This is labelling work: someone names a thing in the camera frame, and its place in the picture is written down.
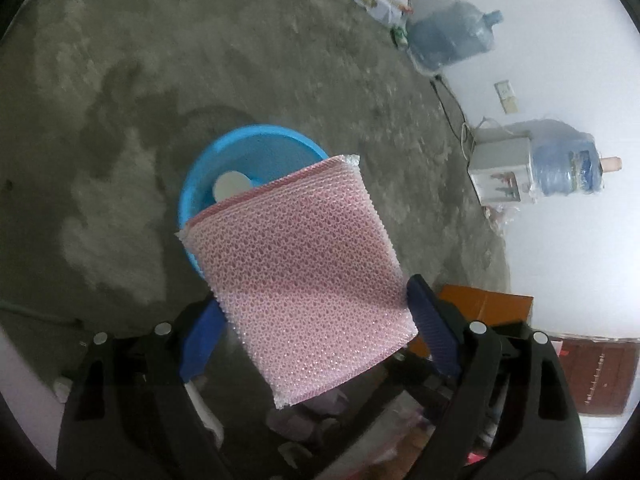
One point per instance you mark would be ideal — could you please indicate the white water dispenser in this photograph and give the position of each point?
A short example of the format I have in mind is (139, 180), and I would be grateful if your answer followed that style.
(500, 170)

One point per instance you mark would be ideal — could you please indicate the blue mesh wastebasket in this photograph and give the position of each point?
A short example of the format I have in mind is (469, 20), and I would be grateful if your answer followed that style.
(250, 145)

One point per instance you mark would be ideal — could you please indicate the orange cardboard box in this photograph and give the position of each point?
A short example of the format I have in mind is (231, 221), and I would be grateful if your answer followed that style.
(490, 305)

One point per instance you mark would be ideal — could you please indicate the brown wooden door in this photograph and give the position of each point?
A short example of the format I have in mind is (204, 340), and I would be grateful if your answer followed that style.
(600, 375)

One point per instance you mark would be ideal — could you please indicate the wall socket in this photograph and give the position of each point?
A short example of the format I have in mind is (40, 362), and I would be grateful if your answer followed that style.
(507, 96)

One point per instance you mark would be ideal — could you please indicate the small green bottle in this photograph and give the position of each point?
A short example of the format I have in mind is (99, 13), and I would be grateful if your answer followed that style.
(400, 36)

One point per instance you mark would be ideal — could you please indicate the crumpled clear plastic bag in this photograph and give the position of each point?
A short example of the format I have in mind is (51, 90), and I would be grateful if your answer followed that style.
(500, 217)

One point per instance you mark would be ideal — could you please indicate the empty blue water jug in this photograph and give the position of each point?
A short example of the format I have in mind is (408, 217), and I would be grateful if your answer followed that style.
(450, 35)

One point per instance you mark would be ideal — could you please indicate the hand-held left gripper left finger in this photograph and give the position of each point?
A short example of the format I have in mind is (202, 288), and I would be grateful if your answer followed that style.
(202, 340)

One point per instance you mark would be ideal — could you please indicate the blue jug on dispenser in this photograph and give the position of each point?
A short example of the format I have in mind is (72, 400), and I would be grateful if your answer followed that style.
(565, 160)

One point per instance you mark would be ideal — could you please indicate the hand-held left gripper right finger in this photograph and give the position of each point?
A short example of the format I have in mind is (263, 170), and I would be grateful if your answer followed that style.
(435, 325)

